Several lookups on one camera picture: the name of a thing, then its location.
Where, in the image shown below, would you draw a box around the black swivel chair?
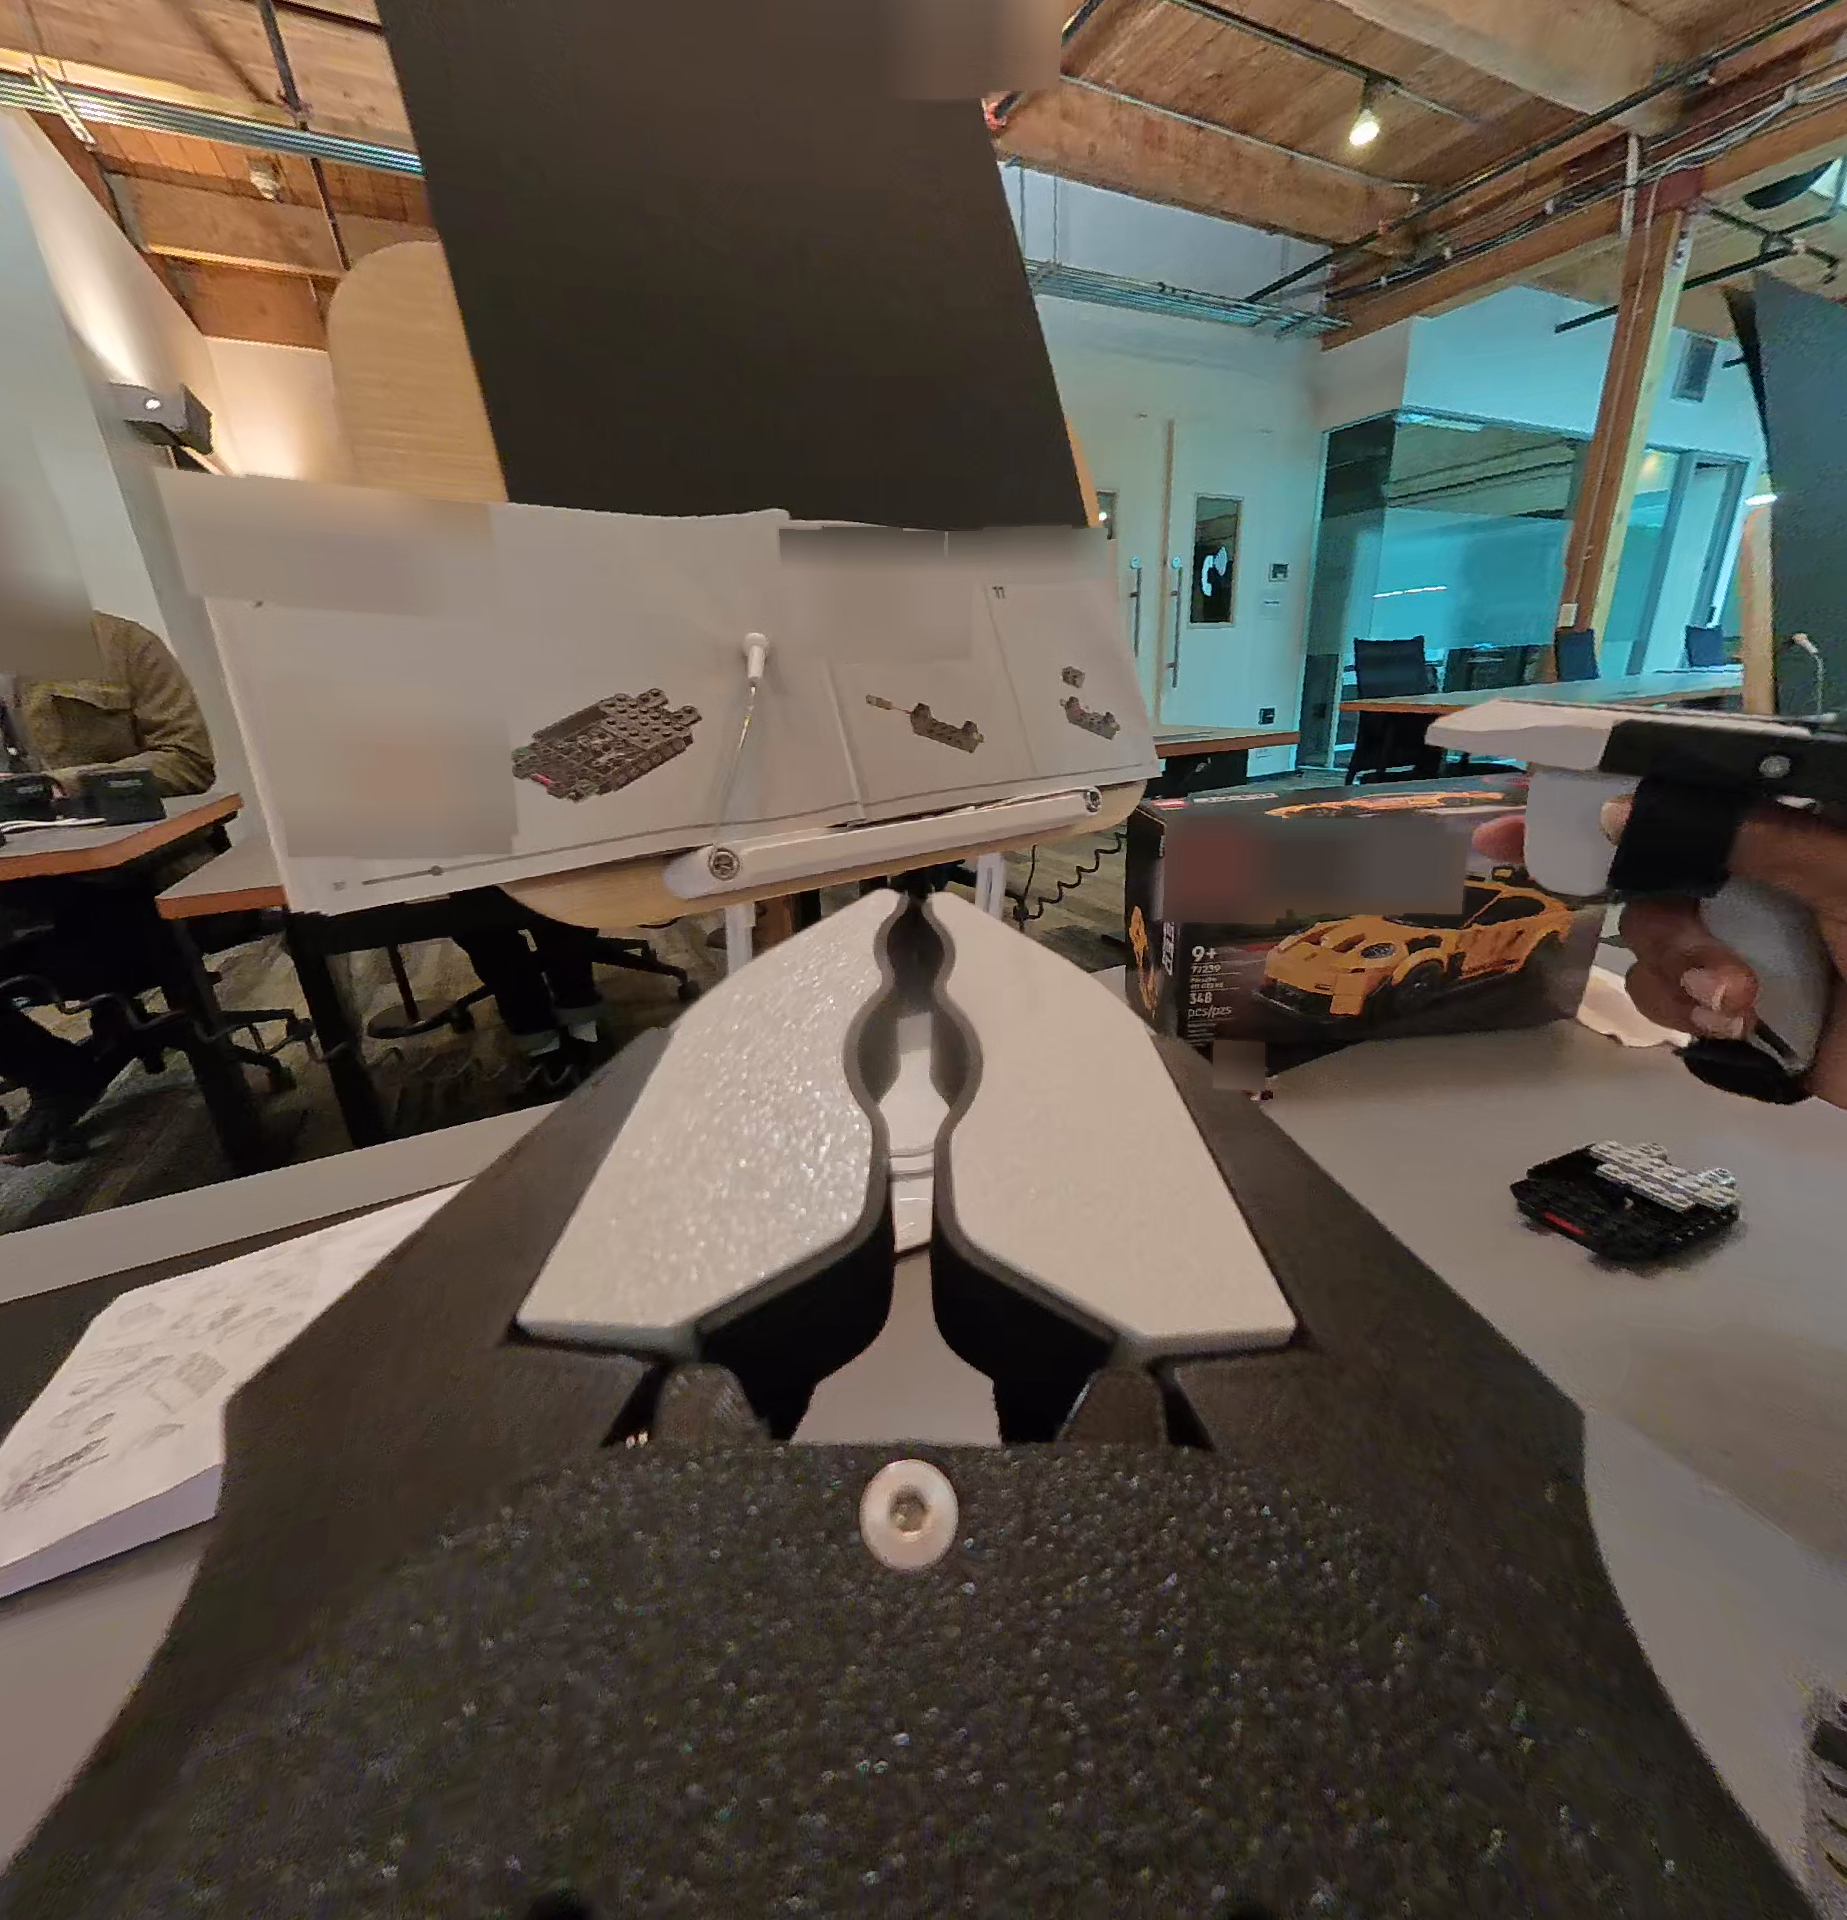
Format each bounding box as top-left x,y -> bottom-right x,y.
0,959 -> 302,1141

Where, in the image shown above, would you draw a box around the dark leaning board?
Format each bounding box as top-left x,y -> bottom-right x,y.
1724,269 -> 1847,723

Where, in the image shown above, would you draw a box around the building instruction booklet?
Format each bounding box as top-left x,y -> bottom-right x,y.
158,471 -> 1165,915

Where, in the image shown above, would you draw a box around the orange-edged office table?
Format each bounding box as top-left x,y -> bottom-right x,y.
0,792 -> 401,1171

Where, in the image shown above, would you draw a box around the toy car box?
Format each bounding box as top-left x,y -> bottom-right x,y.
1125,772 -> 1606,1074

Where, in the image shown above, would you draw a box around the person's right hand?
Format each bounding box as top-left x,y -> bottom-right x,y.
1469,795 -> 1847,1124

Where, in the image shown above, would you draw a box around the wooden partition panel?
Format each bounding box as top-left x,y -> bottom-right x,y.
329,240 -> 507,504

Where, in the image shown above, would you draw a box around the black toy car chassis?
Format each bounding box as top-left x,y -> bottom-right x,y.
1511,1140 -> 1741,1261

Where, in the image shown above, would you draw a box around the long background table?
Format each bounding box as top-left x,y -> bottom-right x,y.
1339,673 -> 1744,719

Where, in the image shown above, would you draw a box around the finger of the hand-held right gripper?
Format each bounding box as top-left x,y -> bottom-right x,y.
1425,703 -> 1615,773

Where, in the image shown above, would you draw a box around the white printed paper bag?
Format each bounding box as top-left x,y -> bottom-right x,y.
0,1185 -> 466,1614

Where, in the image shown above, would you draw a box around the row of black devices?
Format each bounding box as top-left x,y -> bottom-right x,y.
0,770 -> 167,858

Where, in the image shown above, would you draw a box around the black coiled cable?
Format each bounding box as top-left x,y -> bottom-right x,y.
1013,831 -> 1123,939

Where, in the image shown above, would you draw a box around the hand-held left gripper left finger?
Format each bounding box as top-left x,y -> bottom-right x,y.
513,886 -> 910,1440

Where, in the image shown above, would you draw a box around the wooden post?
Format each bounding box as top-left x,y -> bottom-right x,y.
1556,134 -> 1690,638

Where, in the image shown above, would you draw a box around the wall lamp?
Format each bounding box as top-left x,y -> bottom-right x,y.
107,382 -> 213,455

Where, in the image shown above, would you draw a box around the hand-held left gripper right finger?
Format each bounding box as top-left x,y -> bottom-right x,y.
924,895 -> 1301,1440

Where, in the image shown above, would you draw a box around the black office chair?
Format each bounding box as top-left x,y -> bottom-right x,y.
1349,634 -> 1441,784

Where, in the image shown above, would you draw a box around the grey desk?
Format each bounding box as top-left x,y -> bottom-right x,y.
0,1019 -> 1847,1920

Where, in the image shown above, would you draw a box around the black partition panel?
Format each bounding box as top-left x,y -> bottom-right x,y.
375,0 -> 1091,533

